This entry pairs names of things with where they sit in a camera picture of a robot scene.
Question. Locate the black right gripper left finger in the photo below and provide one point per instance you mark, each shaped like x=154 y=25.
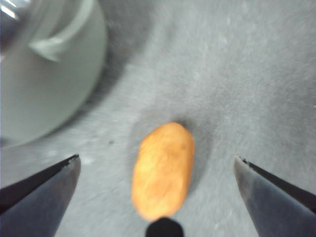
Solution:
x=37 y=202

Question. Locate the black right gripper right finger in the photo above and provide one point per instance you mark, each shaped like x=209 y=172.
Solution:
x=276 y=205

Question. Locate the brown potato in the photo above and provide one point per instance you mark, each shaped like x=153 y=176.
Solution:
x=163 y=170

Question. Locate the pale green electric cooking pot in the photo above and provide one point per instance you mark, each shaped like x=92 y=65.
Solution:
x=49 y=93

